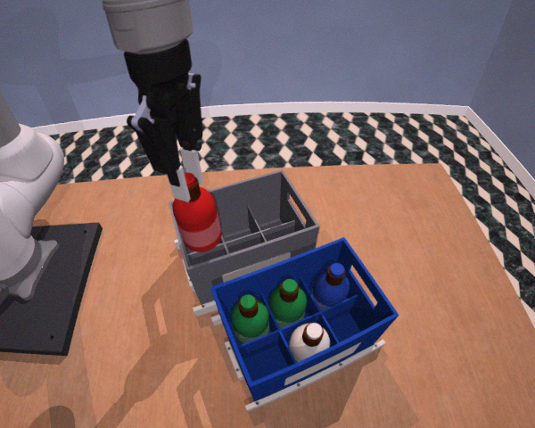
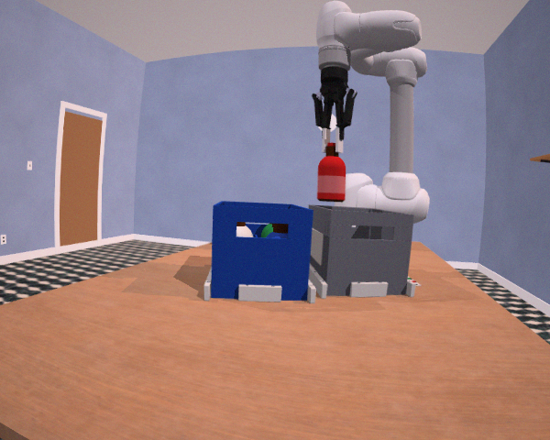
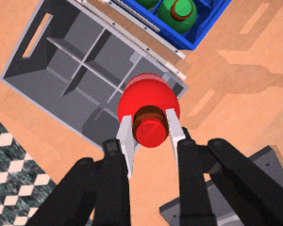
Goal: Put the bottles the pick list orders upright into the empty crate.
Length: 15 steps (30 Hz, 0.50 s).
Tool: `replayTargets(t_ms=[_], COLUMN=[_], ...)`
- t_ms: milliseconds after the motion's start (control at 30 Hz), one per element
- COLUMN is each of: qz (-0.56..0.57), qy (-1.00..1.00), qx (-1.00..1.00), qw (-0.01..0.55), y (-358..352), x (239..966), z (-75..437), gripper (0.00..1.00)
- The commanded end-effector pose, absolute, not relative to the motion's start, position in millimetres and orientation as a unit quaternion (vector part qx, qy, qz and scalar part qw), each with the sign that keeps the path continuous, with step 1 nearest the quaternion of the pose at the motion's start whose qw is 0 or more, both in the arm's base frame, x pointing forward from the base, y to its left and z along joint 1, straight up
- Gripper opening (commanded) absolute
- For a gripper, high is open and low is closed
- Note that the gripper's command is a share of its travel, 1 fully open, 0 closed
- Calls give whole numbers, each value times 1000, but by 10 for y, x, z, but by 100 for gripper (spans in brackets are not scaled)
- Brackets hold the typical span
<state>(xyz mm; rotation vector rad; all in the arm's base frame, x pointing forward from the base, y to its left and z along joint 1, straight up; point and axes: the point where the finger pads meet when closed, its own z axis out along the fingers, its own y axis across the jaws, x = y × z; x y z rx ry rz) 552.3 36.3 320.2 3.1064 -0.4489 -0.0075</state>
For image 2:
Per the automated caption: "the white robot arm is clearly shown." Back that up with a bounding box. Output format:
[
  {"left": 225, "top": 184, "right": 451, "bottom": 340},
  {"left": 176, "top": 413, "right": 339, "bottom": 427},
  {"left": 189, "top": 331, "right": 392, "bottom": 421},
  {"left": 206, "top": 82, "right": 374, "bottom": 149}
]
[{"left": 316, "top": 1, "right": 430, "bottom": 224}]

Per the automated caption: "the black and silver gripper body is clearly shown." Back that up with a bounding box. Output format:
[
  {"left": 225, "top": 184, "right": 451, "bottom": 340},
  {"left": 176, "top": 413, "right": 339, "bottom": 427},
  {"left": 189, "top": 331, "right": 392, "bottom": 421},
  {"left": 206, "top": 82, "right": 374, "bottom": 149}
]
[{"left": 320, "top": 66, "right": 349, "bottom": 103}]

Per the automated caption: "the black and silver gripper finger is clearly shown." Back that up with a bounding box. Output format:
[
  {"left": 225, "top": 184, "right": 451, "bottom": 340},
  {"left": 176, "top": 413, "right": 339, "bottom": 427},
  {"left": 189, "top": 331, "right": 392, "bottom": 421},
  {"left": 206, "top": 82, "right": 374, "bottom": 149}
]
[
  {"left": 312, "top": 88, "right": 334, "bottom": 153},
  {"left": 333, "top": 87, "right": 358, "bottom": 153}
]

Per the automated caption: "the blue plastic bottle crate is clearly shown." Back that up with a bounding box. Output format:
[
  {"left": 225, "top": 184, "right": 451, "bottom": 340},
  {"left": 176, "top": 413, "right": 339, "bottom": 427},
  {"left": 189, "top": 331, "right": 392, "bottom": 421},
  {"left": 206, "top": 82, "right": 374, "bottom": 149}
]
[{"left": 211, "top": 202, "right": 314, "bottom": 301}]

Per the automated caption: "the green bottle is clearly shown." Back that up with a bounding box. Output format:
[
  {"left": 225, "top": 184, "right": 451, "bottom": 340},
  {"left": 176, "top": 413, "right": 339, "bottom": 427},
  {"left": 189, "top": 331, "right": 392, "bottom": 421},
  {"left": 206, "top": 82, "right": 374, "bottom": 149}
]
[
  {"left": 261, "top": 224, "right": 272, "bottom": 237},
  {"left": 263, "top": 224, "right": 273, "bottom": 237}
]

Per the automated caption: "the red bottle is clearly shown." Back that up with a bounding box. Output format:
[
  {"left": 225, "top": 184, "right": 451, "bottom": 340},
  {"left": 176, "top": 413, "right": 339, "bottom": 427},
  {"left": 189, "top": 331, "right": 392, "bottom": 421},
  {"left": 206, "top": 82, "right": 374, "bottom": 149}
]
[{"left": 317, "top": 143, "right": 346, "bottom": 202}]

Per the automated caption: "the grey divided crate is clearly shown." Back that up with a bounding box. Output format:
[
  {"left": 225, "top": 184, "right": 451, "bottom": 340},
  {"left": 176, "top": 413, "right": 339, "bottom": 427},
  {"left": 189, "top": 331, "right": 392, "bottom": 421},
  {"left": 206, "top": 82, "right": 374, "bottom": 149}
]
[{"left": 308, "top": 205, "right": 414, "bottom": 296}]

